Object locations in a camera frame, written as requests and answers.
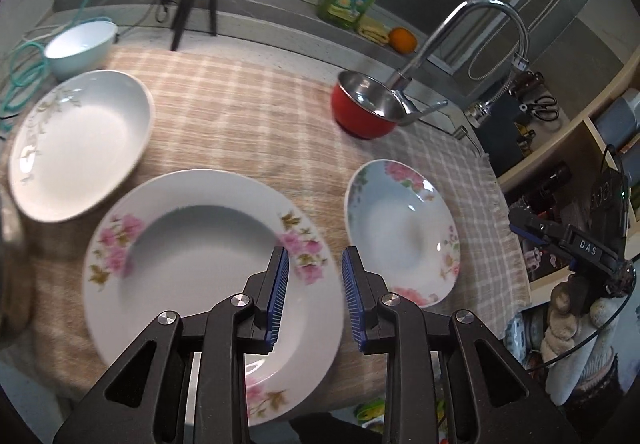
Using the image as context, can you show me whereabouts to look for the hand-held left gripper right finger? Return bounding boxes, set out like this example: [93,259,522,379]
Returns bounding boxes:
[341,246,583,444]

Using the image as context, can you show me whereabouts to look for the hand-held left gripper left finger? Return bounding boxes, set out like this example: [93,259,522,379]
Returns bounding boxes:
[52,246,291,444]

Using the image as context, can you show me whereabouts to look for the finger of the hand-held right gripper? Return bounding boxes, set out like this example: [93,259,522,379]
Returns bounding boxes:
[509,206,568,247]

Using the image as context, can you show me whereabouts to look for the small bluish pink floral plate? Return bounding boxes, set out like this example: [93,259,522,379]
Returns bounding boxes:
[345,159,461,309]

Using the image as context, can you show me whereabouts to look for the large white pink floral plate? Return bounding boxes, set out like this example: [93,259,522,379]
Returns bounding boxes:
[82,169,346,427]

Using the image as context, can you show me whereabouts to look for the white plate grey leaf pattern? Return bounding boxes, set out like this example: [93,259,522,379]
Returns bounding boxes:
[7,70,155,224]

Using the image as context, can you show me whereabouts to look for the person's right forearm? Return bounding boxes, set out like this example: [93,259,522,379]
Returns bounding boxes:
[546,361,628,407]

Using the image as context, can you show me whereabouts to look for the person's right hand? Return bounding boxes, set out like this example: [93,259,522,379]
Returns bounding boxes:
[542,274,626,372]

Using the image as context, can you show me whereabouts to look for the beige shelf unit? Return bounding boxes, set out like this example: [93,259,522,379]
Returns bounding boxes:
[495,54,640,285]

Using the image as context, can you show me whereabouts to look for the green yellow packet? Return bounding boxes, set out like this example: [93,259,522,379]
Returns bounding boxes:
[354,399,447,444]

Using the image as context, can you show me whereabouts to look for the black scissors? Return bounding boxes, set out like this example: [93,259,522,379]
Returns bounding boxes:
[520,94,558,122]

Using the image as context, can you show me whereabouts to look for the beige plaid tablecloth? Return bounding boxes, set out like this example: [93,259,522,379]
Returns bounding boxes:
[0,46,532,425]

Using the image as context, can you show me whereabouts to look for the red steel-lined bowl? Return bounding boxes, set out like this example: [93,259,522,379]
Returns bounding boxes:
[330,70,407,141]

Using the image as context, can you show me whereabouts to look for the chrome kitchen faucet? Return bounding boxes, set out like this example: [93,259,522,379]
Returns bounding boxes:
[382,0,531,127]

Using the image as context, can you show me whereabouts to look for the orange fruit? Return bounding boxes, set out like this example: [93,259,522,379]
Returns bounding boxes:
[389,27,417,54]

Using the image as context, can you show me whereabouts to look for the yellow sponge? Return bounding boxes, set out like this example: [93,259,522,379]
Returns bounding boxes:
[357,19,391,46]

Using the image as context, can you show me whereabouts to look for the light blue bowl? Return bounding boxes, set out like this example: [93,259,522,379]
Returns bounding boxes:
[42,20,118,81]

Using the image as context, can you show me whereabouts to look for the chrome sprayer hose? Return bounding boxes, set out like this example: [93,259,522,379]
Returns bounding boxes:
[464,55,531,129]

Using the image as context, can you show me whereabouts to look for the black cable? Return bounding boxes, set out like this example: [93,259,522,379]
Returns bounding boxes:
[152,0,179,23]

